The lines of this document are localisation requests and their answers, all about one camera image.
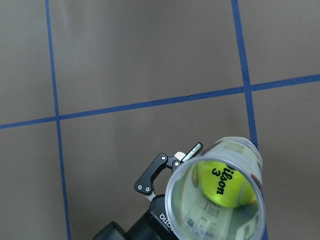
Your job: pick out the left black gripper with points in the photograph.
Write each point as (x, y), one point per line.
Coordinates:
(154, 224)

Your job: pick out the tennis ball can holder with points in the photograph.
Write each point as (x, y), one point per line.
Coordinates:
(193, 216)

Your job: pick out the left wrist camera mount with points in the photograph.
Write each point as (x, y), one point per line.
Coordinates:
(112, 231)

